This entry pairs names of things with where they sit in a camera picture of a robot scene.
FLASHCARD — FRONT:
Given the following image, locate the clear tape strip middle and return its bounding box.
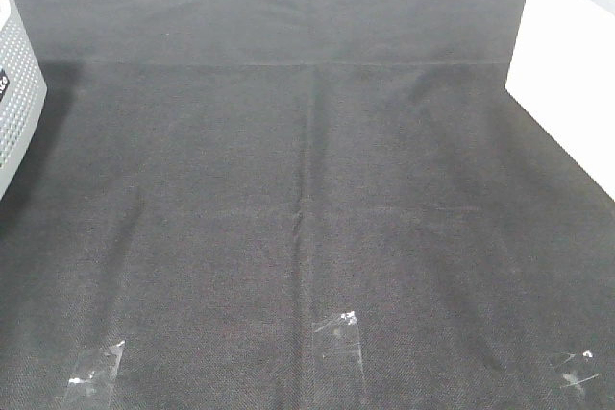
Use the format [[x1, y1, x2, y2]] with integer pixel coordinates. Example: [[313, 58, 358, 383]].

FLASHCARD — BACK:
[[312, 311, 367, 410]]

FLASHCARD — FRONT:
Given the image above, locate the clear tape strip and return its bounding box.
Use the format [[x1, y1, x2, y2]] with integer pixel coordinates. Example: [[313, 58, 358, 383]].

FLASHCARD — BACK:
[[312, 311, 367, 410], [61, 340, 126, 410], [549, 350, 602, 397]]

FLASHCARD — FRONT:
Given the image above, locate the white slotted storage bin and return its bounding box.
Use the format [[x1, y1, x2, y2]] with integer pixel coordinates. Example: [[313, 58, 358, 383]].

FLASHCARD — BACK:
[[505, 0, 614, 196]]

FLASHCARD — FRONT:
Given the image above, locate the grey perforated basket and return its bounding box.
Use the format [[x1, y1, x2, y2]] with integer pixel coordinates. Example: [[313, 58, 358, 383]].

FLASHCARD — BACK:
[[1, 0, 47, 192]]

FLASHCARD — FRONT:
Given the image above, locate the clear tape strip left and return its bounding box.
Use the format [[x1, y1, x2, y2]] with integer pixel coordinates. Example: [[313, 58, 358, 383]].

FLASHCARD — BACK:
[[61, 340, 126, 410]]

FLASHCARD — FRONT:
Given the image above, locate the clear tape strip right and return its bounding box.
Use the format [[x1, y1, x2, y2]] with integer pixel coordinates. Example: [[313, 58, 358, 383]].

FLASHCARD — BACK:
[[549, 350, 602, 397]]

